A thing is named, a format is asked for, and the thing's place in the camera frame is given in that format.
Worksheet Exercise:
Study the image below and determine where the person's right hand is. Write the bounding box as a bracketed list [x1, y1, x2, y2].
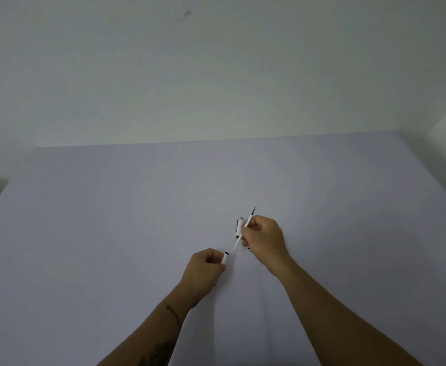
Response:
[241, 215, 296, 279]

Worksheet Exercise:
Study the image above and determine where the person's left hand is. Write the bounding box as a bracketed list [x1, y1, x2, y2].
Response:
[179, 248, 227, 310]

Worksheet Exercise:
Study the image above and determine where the white pen refill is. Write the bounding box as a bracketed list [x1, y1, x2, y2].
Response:
[233, 206, 257, 253]

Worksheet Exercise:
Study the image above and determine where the person's right forearm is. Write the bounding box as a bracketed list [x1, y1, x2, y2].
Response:
[274, 259, 424, 366]

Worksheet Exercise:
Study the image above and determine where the person's left forearm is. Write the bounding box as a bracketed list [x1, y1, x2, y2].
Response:
[97, 284, 193, 366]

